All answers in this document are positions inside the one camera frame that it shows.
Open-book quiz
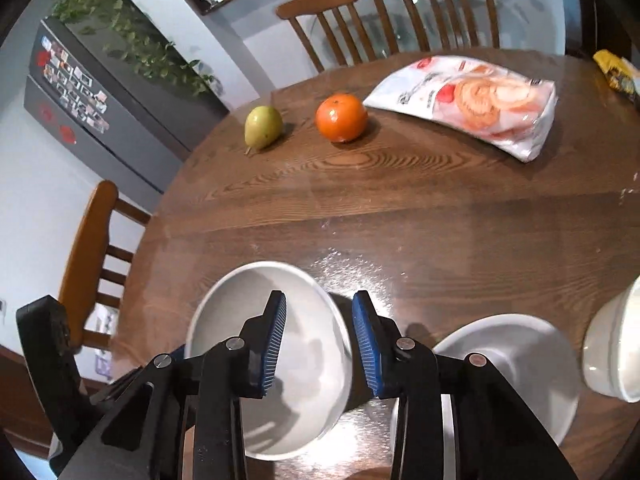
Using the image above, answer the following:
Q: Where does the yellow snack packet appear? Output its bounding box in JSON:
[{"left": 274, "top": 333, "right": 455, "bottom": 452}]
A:
[{"left": 593, "top": 49, "right": 640, "bottom": 107}]

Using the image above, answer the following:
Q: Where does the white snack bag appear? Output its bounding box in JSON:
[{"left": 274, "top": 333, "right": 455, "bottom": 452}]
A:
[{"left": 363, "top": 54, "right": 558, "bottom": 163}]

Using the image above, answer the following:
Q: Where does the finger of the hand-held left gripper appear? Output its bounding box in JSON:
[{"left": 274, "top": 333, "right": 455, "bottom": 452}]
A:
[{"left": 15, "top": 295, "right": 83, "bottom": 463}]

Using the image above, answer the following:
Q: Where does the grey refrigerator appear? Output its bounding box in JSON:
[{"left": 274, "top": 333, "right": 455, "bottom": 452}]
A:
[{"left": 23, "top": 0, "right": 232, "bottom": 195}]

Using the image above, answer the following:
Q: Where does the orange tangerine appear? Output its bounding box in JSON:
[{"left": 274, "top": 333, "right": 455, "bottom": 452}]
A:
[{"left": 315, "top": 93, "right": 369, "bottom": 144}]

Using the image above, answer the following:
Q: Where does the cream flared bowl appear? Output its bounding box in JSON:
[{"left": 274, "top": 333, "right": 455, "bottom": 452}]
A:
[{"left": 184, "top": 260, "right": 354, "bottom": 462}]

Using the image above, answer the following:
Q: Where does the trailing green plant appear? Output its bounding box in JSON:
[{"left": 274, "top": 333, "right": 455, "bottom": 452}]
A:
[{"left": 49, "top": 0, "right": 222, "bottom": 99}]

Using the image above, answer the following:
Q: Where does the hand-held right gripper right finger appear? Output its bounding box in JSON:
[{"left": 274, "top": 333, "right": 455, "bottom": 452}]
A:
[{"left": 352, "top": 290, "right": 579, "bottom": 480}]

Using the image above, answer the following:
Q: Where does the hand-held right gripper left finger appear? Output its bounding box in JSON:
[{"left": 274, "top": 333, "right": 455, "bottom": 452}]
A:
[{"left": 62, "top": 290, "right": 288, "bottom": 480}]

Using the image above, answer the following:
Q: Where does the white round bowl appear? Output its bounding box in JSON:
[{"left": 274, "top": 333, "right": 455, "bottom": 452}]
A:
[{"left": 389, "top": 313, "right": 581, "bottom": 444}]

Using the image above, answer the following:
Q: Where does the green pear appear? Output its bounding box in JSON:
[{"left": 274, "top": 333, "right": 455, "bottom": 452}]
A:
[{"left": 244, "top": 105, "right": 284, "bottom": 151}]

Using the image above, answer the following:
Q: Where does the white straight-sided bowl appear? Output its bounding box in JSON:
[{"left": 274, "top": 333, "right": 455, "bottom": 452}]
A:
[{"left": 582, "top": 275, "right": 640, "bottom": 404}]

